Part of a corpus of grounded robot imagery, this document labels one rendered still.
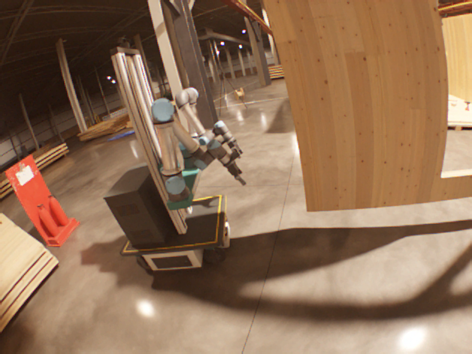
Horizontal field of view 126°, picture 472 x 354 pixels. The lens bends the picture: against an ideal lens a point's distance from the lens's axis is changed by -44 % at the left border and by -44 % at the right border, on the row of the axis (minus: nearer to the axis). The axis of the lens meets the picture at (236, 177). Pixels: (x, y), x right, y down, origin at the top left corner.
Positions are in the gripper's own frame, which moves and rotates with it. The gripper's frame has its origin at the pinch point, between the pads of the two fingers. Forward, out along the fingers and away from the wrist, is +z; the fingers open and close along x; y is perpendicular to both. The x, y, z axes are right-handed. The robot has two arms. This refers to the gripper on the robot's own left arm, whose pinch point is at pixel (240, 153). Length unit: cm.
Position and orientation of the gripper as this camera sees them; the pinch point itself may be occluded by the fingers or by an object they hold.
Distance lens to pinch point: 177.0
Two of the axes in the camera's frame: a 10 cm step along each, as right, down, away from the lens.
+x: 1.5, -3.7, 9.2
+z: 5.7, 7.9, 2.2
